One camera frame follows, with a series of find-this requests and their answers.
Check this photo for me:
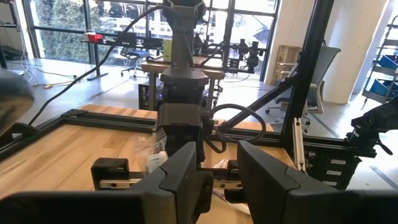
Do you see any long black right arm cable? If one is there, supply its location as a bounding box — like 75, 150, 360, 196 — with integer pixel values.
28, 4, 175, 127

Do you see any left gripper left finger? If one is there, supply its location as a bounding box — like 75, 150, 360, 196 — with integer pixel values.
0, 141, 197, 224

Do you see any black aluminium table frame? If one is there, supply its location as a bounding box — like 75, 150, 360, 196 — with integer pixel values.
0, 0, 379, 164

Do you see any red box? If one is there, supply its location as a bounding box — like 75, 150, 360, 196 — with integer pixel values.
86, 32, 104, 43

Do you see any yellow-green box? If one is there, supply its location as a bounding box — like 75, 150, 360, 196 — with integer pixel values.
162, 39, 174, 62

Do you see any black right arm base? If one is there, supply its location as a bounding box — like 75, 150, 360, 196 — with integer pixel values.
306, 96, 398, 191

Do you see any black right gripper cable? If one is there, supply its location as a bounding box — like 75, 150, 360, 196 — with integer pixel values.
203, 103, 267, 154

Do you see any gray shelf rack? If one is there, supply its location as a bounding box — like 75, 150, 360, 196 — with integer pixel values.
361, 14, 398, 105

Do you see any blue storage bin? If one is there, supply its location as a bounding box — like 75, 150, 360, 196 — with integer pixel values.
369, 78, 398, 98
376, 54, 398, 70

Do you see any blue office chair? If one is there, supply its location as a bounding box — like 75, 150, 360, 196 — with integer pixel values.
120, 32, 150, 78

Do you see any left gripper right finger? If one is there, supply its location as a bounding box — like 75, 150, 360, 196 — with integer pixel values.
237, 140, 398, 224

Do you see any gray office chair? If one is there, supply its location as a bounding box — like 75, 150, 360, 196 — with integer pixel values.
266, 45, 342, 126

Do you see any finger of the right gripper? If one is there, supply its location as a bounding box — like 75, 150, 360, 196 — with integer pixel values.
224, 160, 248, 203
196, 170, 215, 223

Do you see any silver aluminium extrusion piece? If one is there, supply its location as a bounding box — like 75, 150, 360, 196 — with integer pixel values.
291, 117, 308, 172

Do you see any black computer tower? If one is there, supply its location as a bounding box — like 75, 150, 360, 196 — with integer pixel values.
137, 82, 163, 111

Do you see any black desk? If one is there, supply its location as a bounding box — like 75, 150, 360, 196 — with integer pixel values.
80, 39, 164, 82

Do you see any wooden work table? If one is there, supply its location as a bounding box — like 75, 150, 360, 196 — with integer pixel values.
141, 55, 225, 111

